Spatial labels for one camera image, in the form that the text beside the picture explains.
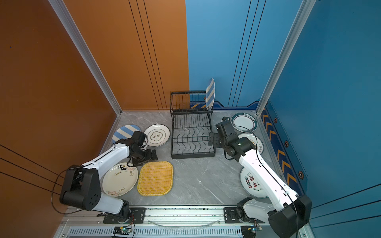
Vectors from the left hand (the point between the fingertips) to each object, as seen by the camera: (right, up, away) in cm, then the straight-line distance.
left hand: (152, 158), depth 89 cm
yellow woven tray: (+3, -11, -4) cm, 12 cm away
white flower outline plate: (-1, +13, +17) cm, 21 cm away
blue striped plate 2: (+35, +39, +2) cm, 53 cm away
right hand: (+38, +14, -11) cm, 42 cm away
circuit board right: (+52, -31, -18) cm, 63 cm away
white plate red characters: (+57, -14, -6) cm, 59 cm away
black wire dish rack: (+23, +21, +20) cm, 37 cm away
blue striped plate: (-26, +15, +20) cm, 36 cm away
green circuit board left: (-9, -31, -18) cm, 37 cm away
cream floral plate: (-17, -11, -6) cm, 21 cm away
